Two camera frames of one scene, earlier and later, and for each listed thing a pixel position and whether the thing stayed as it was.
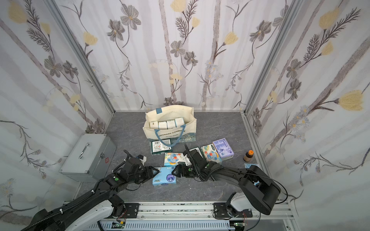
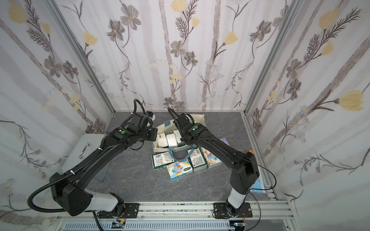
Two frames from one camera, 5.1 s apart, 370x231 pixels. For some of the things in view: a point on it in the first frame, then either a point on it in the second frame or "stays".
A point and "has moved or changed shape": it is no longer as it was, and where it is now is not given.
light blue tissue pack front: [163, 125] to [171, 139]
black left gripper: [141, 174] to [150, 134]
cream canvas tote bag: [172, 124] has moved or changed shape
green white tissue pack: [171, 124] to [178, 136]
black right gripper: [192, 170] to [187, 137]
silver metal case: [90, 159] stays
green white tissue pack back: [158, 147] to [161, 160]
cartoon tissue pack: [172, 159] has moved or changed shape
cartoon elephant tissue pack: [211, 154] stays
